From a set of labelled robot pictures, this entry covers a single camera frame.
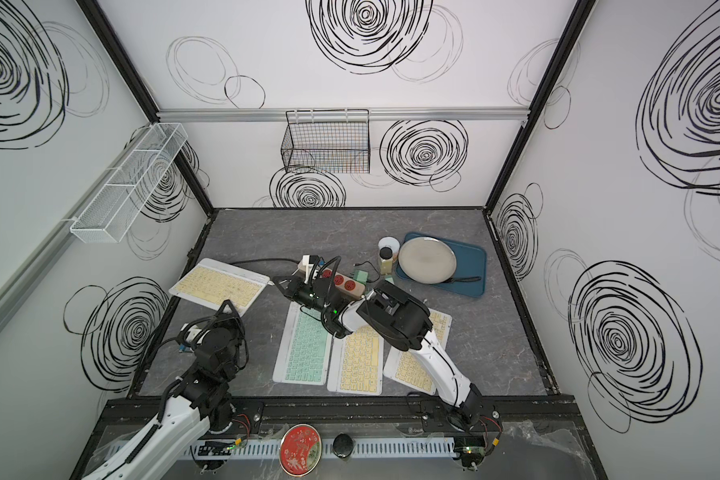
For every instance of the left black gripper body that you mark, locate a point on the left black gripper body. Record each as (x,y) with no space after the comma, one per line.
(234,332)

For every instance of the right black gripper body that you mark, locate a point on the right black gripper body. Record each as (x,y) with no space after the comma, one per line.
(309,297)

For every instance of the cream power strip red sockets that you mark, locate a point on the cream power strip red sockets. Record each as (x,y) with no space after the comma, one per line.
(348,286)

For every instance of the mint green wireless keyboard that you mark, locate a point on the mint green wireless keyboard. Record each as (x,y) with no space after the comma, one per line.
(304,351)

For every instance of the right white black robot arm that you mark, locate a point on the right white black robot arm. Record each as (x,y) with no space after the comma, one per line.
(401,320)

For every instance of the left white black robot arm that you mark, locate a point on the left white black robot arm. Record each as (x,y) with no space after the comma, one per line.
(194,404)

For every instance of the grey round plate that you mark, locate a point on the grey round plate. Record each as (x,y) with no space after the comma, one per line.
(427,260)

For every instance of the black round knob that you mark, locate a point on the black round knob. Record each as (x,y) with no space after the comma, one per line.
(343,446)

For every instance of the black utensil on tray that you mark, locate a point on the black utensil on tray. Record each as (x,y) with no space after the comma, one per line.
(470,279)

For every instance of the teal tray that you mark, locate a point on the teal tray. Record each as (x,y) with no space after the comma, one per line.
(472,261)

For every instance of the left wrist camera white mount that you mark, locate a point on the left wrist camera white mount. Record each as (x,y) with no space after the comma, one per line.
(188,338)

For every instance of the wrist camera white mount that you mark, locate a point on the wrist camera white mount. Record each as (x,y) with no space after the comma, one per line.
(311,266)
(188,338)

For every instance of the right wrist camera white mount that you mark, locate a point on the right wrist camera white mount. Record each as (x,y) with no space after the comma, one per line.
(311,266)

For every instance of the black wire basket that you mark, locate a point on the black wire basket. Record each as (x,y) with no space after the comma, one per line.
(332,140)

